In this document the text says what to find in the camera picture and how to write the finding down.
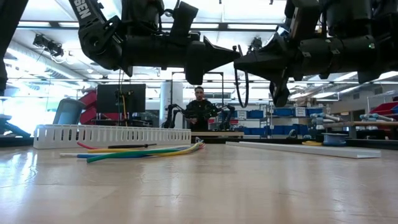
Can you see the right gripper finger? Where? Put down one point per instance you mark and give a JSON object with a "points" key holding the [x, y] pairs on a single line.
{"points": [[273, 49], [280, 93]]}

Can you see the blue grey roll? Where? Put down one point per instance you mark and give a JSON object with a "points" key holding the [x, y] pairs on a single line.
{"points": [[325, 118], [376, 117]]}

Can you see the tape rolls on table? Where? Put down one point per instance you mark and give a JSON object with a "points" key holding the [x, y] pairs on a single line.
{"points": [[311, 143], [334, 140]]}

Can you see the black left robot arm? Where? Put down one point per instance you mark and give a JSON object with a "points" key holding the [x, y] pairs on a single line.
{"points": [[93, 37]]}

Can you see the black aluminium frame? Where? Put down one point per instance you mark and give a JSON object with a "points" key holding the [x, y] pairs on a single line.
{"points": [[18, 141]]}

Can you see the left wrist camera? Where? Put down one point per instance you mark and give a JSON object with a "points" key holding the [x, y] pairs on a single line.
{"points": [[183, 18]]}

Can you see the wooden board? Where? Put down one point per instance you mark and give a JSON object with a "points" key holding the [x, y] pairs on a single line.
{"points": [[217, 133]]}

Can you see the grey plastic chair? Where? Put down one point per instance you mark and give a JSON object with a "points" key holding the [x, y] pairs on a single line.
{"points": [[66, 112]]}

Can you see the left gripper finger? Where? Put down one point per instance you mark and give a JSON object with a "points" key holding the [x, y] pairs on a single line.
{"points": [[217, 51], [195, 68]]}

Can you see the black overhead beam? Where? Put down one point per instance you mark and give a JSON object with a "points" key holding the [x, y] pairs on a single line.
{"points": [[222, 26]]}

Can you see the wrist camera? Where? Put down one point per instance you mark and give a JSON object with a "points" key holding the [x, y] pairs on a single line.
{"points": [[183, 18], [303, 21]]}

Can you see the metal storage shelf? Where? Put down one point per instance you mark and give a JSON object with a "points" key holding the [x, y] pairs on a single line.
{"points": [[270, 121]]}

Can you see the person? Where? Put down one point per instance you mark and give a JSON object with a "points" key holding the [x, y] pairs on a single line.
{"points": [[200, 109]]}

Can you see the black angled support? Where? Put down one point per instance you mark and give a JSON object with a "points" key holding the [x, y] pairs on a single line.
{"points": [[12, 127]]}

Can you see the red storage bin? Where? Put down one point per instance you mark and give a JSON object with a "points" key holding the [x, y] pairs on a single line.
{"points": [[384, 109]]}

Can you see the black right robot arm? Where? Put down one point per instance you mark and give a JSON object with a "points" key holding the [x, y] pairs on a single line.
{"points": [[357, 56]]}

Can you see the black computer monitor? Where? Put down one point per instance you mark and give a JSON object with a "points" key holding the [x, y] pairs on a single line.
{"points": [[109, 99]]}

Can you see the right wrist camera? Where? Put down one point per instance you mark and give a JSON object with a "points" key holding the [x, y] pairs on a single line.
{"points": [[303, 21]]}

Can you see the red bulky object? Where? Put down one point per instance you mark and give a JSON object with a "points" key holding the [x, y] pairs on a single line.
{"points": [[88, 105]]}

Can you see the white duct cover strip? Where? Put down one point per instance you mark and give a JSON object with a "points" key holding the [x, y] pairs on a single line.
{"points": [[311, 150]]}

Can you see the black ceiling camera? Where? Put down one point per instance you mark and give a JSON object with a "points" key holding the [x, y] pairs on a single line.
{"points": [[48, 46], [256, 43]]}

